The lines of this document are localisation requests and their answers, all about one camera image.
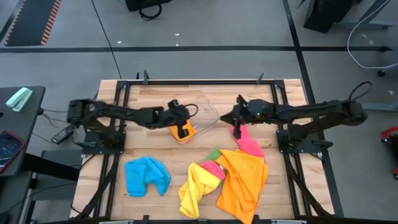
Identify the black metal table frame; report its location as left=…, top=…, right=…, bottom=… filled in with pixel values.
left=74, top=79, right=345, bottom=224

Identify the white floor cable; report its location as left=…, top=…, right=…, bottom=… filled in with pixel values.
left=347, top=0, right=398, bottom=70

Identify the black power adapter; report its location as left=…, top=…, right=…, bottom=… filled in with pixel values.
left=50, top=124, right=75, bottom=144

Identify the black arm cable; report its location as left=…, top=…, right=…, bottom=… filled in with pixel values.
left=348, top=81, right=373, bottom=101
left=182, top=103, right=200, bottom=119

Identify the black side table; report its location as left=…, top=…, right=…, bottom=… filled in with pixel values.
left=0, top=86, right=47, bottom=178

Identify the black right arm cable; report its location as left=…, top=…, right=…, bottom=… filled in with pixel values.
left=348, top=81, right=373, bottom=101

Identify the bunched pink microfiber towel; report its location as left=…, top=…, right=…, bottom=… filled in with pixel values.
left=200, top=160, right=226, bottom=182

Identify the red wheeled cart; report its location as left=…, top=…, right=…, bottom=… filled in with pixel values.
left=381, top=126, right=398, bottom=180

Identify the black orange-striped floor mat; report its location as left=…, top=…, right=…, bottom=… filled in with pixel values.
left=4, top=0, right=62, bottom=47

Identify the yellow microfiber towel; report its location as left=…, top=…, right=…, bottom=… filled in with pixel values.
left=178, top=162, right=221, bottom=218

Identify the green microfiber towel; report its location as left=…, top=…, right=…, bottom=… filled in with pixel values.
left=205, top=147, right=222, bottom=162

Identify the grey metal table foot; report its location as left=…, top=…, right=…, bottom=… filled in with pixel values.
left=362, top=101, right=398, bottom=113

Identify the mint green stapler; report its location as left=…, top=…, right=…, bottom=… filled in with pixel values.
left=5, top=87, right=34, bottom=113

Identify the clear plastic container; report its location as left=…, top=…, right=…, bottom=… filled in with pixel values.
left=167, top=95, right=221, bottom=146

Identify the smartphone with red case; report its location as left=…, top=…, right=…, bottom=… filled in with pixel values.
left=0, top=130, right=27, bottom=174

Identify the black floor cabinet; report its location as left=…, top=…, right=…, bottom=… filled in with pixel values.
left=303, top=0, right=355, bottom=34

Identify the small orange microfiber towel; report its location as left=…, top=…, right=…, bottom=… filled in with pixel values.
left=169, top=120, right=198, bottom=143

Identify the black floor cable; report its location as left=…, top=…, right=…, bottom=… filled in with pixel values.
left=91, top=0, right=123, bottom=80

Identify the blue microfiber towel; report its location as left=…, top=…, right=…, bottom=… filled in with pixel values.
left=124, top=156, right=172, bottom=198

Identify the long pink microfiber towel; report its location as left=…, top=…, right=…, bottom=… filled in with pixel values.
left=229, top=124, right=265, bottom=158

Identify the large orange microfiber towel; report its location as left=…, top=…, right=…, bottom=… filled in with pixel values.
left=215, top=149, right=269, bottom=224

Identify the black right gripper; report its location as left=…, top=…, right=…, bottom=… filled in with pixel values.
left=220, top=94, right=268, bottom=140

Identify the black equipment with cable loop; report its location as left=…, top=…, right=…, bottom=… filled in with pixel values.
left=124, top=0, right=172, bottom=21

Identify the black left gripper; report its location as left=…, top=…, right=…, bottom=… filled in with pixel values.
left=160, top=98, right=192, bottom=140

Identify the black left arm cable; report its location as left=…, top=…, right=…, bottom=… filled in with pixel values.
left=182, top=103, right=200, bottom=119

